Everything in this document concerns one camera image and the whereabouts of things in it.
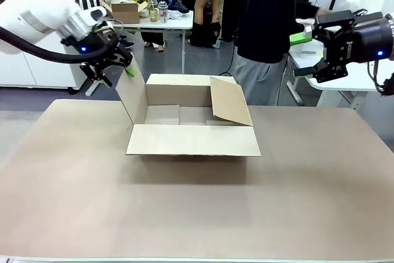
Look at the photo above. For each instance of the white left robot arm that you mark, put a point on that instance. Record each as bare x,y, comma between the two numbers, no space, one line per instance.
37,4

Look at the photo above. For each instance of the white desk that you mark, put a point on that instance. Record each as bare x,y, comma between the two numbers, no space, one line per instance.
344,86

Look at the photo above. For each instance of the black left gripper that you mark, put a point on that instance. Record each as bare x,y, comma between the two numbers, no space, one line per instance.
89,42

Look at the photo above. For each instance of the white folding table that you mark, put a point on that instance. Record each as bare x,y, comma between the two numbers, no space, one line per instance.
178,19

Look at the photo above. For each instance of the person in dark clothes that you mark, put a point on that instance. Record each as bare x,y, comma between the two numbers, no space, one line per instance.
152,4

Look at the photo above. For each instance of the small open cardboard box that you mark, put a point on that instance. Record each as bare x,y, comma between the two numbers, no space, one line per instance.
124,13

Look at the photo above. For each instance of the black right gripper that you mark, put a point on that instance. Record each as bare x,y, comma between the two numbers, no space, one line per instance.
363,41

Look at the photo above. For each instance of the brown cardboard box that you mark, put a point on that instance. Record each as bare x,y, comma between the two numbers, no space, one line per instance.
191,139

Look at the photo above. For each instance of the person in navy hoodie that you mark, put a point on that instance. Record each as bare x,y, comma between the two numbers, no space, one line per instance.
264,13

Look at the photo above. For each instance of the navy clothing pile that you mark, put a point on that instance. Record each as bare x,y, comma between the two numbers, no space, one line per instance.
175,5

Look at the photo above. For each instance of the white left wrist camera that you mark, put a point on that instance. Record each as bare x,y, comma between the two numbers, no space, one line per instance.
97,15

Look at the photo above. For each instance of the person in white shirt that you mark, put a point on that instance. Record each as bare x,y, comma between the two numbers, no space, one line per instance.
209,4

